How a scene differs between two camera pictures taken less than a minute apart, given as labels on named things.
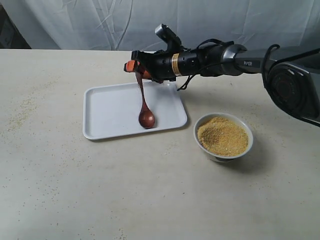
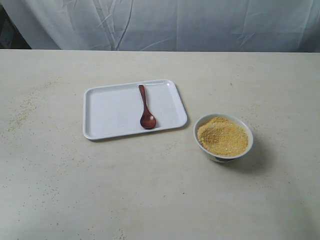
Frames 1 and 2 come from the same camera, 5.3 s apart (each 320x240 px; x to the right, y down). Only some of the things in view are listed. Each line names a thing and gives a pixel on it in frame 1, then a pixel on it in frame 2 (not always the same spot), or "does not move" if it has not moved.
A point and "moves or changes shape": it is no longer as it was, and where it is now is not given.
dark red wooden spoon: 146,119 moves or changes shape
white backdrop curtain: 130,25 does not move
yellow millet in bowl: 222,136 does not move
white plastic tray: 113,110 does not move
